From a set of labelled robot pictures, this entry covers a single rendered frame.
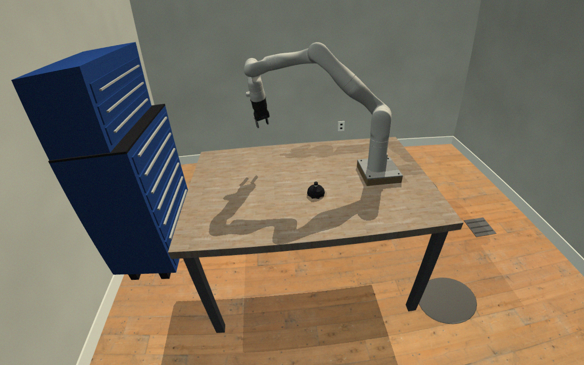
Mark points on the black service bell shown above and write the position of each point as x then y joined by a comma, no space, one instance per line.
315,191

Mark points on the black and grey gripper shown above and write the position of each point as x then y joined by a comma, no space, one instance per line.
259,105

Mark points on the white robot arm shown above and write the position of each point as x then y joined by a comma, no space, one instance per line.
345,79

